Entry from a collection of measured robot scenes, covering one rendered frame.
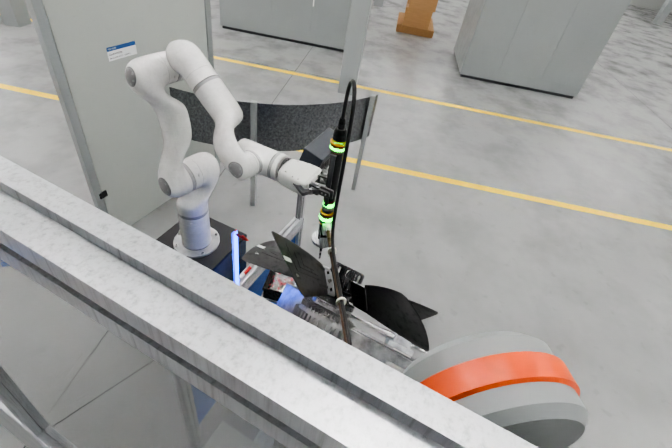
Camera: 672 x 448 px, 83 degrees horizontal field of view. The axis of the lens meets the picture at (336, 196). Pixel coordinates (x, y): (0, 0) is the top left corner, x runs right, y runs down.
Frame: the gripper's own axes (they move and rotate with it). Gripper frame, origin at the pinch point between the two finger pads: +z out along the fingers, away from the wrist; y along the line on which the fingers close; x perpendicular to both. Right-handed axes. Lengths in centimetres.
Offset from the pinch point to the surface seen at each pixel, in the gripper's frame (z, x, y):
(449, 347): 36, 38, 59
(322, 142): -35, -31, -69
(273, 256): -16.9, -38.0, 1.1
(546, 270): 124, -156, -201
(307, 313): 4.9, -38.7, 14.5
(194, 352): 24, 49, 74
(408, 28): -190, -145, -778
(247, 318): 25, 49, 71
